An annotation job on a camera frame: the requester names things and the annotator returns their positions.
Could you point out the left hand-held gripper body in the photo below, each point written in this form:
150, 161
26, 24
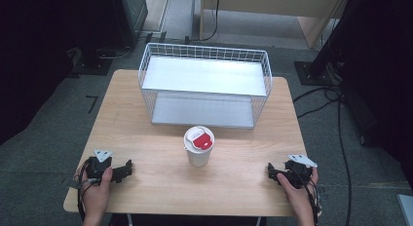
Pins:
96, 167

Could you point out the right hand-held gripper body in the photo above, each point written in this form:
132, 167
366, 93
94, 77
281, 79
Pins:
300, 170

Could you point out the person's left hand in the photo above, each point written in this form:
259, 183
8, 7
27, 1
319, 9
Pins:
97, 193

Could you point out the person's right hand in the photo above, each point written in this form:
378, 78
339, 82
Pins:
297, 196

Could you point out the white cup with red lid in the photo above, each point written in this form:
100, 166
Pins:
198, 144

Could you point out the black flat stand base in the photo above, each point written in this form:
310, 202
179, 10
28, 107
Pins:
92, 64

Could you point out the pale blue box corner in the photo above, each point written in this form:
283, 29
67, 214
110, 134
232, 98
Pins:
406, 209

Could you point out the black stand with square base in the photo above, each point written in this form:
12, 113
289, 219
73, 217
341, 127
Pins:
334, 34

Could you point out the dark cabinet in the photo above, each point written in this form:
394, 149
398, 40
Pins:
133, 15

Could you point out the beige wooden board furniture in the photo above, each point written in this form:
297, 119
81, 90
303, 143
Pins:
276, 5

